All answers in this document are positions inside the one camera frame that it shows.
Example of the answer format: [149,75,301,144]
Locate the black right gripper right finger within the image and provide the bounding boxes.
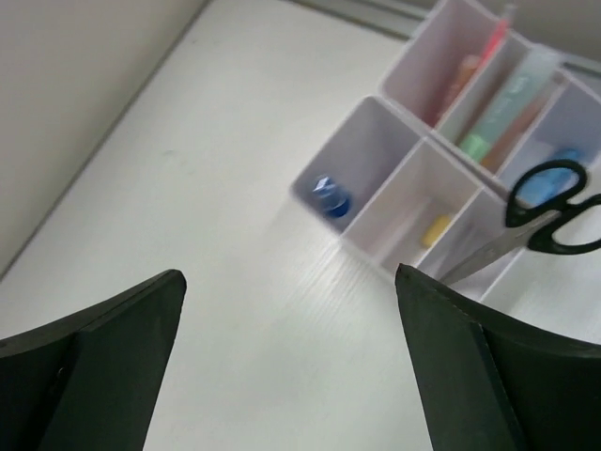
[395,265,600,450]

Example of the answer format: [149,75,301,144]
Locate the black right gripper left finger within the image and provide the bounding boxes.
[1,270,187,450]

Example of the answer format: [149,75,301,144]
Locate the black handled scissors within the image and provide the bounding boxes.
[439,159,600,286]

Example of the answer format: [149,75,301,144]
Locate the yellow eraser block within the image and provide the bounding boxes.
[420,214,453,249]

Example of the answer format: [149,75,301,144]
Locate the blue correction tape dispenser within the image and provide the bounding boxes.
[517,148,583,207]

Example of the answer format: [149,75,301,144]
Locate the clear spray bottle blue cap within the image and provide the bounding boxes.
[312,175,351,218]

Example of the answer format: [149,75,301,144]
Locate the brown orange slim pen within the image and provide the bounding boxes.
[480,95,547,174]

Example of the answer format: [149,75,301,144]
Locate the red slim highlighter pen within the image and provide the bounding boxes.
[478,3,516,68]

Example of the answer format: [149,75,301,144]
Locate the clear compartment organizer box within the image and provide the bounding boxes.
[292,1,600,280]

